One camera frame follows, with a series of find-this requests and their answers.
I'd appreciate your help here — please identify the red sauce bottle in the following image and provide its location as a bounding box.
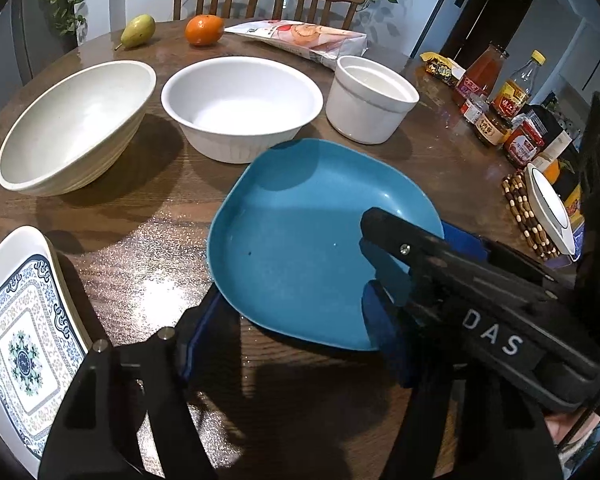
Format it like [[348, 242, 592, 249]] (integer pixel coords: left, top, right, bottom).
[[454, 42, 510, 111]]

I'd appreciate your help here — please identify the orange drink bottle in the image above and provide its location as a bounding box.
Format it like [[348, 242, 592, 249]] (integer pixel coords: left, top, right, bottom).
[[540, 155, 586, 231]]

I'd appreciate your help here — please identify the blue patterned square plate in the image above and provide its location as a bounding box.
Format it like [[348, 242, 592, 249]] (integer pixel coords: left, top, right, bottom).
[[0, 226, 93, 466]]

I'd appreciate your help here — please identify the yellow cap vinegar bottle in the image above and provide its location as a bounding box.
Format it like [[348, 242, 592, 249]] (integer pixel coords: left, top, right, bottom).
[[491, 50, 546, 118]]

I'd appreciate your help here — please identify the red sauce jar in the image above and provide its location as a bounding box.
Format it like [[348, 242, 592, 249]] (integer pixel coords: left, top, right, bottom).
[[503, 127, 548, 168]]

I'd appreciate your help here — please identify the yellow snack packet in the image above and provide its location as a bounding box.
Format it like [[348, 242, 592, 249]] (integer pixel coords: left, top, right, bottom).
[[420, 51, 466, 86]]

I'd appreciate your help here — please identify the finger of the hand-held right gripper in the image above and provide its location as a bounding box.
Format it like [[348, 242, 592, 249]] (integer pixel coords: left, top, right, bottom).
[[360, 207, 453, 276], [440, 220, 562, 287]]

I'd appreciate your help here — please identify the small deep white bowl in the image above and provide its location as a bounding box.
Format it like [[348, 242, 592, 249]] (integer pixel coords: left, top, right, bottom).
[[326, 55, 420, 144]]

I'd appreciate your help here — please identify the large cream ribbed bowl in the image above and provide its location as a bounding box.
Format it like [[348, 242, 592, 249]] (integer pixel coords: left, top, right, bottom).
[[0, 60, 157, 197]]

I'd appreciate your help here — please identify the small white label jar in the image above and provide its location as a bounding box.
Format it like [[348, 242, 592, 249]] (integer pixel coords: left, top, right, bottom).
[[462, 97, 488, 125]]

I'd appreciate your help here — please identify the brown sauce jar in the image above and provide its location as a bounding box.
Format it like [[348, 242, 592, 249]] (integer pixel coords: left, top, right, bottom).
[[474, 110, 513, 148]]

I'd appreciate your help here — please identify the orange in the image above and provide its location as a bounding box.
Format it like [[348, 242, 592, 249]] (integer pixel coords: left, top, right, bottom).
[[184, 14, 225, 47]]

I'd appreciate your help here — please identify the green pear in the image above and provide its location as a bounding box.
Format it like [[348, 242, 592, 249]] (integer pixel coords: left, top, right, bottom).
[[114, 14, 157, 51]]

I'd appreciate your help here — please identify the dark seasoning box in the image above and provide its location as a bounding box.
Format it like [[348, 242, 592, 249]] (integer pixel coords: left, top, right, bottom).
[[522, 105, 573, 161]]

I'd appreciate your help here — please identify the white dish dark rim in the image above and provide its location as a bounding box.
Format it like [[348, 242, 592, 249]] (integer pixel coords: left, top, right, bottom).
[[525, 162, 578, 261]]

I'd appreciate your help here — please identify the dark door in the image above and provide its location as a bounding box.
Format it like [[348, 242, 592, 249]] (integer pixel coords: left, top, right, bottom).
[[440, 0, 534, 61]]

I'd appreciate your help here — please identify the white wide bowl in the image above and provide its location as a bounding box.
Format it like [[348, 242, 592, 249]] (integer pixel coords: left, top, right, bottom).
[[161, 56, 324, 164]]

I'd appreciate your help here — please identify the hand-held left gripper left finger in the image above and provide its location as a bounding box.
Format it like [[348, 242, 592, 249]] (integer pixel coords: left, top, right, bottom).
[[37, 287, 243, 480]]

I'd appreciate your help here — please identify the pink white snack packet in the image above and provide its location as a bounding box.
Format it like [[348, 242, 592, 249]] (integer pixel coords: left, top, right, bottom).
[[224, 19, 368, 67]]

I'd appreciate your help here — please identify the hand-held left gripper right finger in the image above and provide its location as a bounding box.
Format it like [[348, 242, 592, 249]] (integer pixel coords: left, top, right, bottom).
[[360, 280, 563, 480]]

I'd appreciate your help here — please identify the wooden beaded trivet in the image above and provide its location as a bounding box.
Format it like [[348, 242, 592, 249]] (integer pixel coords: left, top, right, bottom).
[[501, 170, 561, 261]]

